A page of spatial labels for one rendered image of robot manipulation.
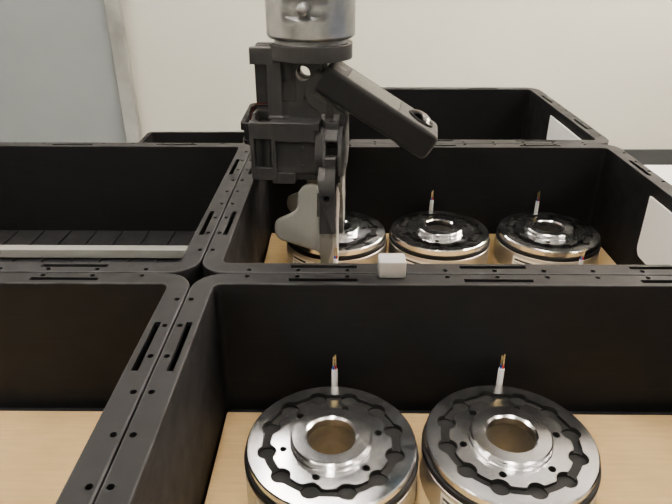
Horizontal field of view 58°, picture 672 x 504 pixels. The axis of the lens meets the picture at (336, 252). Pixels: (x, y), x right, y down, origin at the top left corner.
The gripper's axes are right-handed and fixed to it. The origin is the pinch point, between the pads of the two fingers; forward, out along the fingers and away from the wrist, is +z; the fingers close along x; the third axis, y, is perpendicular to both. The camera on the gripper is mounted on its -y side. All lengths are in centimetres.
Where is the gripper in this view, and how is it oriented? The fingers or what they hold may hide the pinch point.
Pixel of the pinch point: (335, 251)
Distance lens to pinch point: 60.2
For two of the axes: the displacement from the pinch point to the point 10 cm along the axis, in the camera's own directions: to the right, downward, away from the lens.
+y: -9.9, -0.5, 1.0
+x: -1.1, 4.5, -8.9
